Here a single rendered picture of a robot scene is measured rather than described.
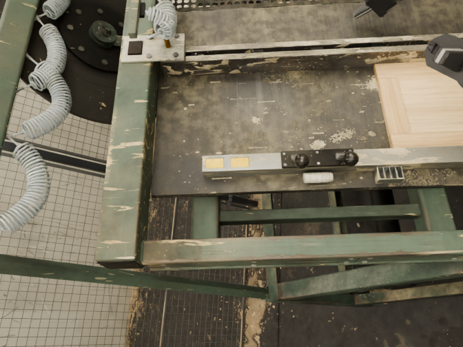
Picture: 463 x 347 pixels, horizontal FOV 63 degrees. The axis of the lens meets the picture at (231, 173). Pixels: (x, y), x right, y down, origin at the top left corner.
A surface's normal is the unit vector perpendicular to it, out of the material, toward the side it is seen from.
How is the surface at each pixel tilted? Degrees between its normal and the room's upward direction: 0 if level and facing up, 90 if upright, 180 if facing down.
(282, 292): 0
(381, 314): 0
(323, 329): 0
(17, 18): 90
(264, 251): 51
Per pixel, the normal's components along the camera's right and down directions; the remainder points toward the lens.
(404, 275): -0.81, -0.22
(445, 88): -0.04, -0.40
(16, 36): 0.59, -0.34
